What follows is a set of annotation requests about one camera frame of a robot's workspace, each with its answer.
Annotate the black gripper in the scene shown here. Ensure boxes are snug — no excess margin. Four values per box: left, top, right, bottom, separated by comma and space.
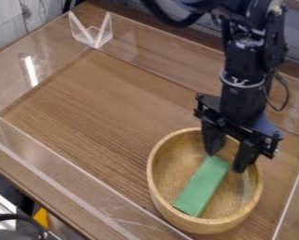
194, 72, 284, 173

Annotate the green rectangular block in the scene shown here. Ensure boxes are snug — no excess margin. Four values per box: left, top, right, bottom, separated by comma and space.
173, 156, 230, 218

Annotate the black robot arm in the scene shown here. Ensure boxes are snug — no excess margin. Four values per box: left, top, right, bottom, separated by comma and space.
141, 0, 289, 173

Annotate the brown wooden bowl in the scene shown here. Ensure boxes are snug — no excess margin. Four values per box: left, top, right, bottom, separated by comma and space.
148, 127, 264, 234

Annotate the yellow and black device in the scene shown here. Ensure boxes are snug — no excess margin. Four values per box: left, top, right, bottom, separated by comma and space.
0, 210, 59, 240

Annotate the black cable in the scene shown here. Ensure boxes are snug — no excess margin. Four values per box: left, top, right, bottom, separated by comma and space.
264, 71, 292, 113

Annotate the clear acrylic enclosure wall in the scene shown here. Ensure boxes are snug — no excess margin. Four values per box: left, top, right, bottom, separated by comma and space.
0, 4, 299, 240

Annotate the clear acrylic corner bracket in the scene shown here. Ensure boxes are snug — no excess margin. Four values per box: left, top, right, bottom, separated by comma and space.
69, 12, 113, 49

